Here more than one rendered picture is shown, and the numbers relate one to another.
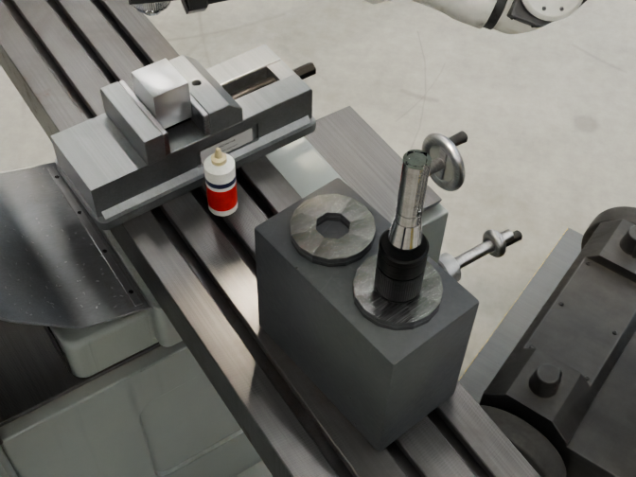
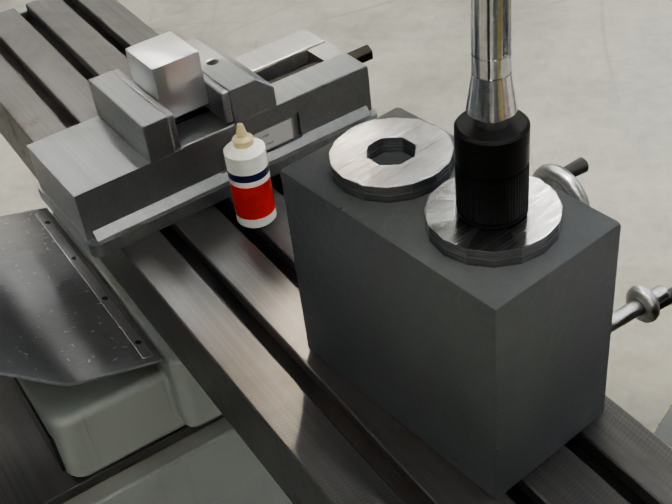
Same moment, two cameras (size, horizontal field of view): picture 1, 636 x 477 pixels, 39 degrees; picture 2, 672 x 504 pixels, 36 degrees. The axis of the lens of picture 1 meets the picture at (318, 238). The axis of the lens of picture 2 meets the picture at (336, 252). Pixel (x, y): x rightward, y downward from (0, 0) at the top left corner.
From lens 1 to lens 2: 0.30 m
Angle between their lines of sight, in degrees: 13
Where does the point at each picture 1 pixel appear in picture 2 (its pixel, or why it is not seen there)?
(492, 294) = (651, 410)
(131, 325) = (141, 392)
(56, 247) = (39, 296)
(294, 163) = not seen: hidden behind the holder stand
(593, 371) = not seen: outside the picture
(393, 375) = (497, 332)
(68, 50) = (64, 77)
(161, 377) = (194, 481)
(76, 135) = (59, 142)
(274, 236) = (309, 176)
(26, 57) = (12, 89)
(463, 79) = not seen: hidden behind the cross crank
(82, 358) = (76, 442)
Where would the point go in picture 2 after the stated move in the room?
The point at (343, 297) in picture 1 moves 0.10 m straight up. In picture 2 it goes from (411, 235) to (403, 106)
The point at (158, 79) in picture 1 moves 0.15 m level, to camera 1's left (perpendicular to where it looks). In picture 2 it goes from (159, 51) to (11, 62)
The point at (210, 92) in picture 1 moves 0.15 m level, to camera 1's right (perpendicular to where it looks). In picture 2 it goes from (230, 69) to (378, 58)
